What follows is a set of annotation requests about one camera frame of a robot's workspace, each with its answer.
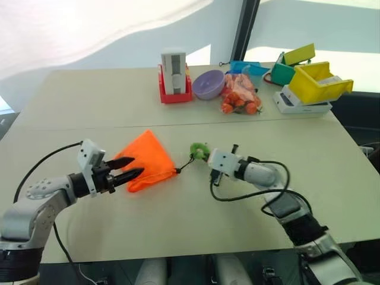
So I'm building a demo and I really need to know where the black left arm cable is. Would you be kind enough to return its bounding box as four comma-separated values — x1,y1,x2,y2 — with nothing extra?
13,141,84,204
52,221,100,285

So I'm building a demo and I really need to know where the dark window pillar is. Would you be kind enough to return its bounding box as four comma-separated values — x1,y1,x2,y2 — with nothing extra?
229,0,262,64

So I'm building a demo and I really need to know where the white flat box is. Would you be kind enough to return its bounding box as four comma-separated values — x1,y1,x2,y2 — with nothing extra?
273,84,333,115

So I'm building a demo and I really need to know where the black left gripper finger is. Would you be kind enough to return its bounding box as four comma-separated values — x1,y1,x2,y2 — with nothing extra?
112,167,145,188
104,157,136,171

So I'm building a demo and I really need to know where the clear bag of orange fruits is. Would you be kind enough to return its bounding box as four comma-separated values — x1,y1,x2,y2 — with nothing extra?
220,73,264,115

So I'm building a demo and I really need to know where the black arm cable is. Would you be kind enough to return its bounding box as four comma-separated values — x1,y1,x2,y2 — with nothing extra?
52,221,100,285
13,141,84,204
209,157,312,218

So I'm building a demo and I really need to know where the orange drawstring pouch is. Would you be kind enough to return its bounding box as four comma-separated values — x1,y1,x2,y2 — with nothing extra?
113,129,176,194

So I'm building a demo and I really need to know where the green plastic bin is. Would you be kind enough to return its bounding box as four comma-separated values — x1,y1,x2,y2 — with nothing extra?
269,53,296,87

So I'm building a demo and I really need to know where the white upright box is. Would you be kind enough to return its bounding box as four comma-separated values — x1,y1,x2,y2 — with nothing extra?
160,46,187,96

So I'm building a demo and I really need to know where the green fuzzy round item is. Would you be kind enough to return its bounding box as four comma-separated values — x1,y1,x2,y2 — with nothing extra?
189,142,211,162

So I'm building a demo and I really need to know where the black pouch drawstring cord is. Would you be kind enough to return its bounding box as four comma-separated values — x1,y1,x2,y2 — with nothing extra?
174,156,197,176

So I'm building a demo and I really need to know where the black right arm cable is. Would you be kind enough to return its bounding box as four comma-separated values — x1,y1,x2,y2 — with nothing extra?
209,157,312,218

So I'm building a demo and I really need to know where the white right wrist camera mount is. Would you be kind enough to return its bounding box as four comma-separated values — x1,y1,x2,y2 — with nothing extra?
207,148,242,179

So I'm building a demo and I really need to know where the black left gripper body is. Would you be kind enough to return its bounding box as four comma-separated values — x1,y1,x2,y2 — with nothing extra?
91,161,116,194

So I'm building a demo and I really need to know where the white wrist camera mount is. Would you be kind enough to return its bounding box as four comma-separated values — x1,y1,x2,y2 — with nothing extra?
207,148,242,179
77,138,106,197

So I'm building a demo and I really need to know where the large yellow plastic bin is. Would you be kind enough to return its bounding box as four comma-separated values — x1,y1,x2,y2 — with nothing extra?
288,61,354,105

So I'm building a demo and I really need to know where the red plastic bin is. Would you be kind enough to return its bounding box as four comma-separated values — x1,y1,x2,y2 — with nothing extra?
157,63,193,105

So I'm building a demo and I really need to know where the small yellow plastic bin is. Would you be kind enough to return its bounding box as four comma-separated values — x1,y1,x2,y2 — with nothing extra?
280,43,316,67

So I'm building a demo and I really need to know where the black furniture beside table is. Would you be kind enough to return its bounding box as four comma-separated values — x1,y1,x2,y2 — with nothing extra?
330,90,380,157

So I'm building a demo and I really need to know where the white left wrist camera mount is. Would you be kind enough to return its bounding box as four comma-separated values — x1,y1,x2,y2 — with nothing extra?
77,138,106,197

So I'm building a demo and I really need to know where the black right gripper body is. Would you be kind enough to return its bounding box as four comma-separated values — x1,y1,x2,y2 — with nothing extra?
210,169,224,187

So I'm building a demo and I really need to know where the blue plastic container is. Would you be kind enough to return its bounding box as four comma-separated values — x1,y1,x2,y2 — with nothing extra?
229,60,271,78

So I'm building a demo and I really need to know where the purple plastic bowl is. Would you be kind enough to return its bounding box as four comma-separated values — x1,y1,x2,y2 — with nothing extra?
192,70,226,101

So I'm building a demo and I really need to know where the white rounded shape under table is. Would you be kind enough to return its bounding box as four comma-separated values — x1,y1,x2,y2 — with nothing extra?
135,257,167,285
214,254,254,285

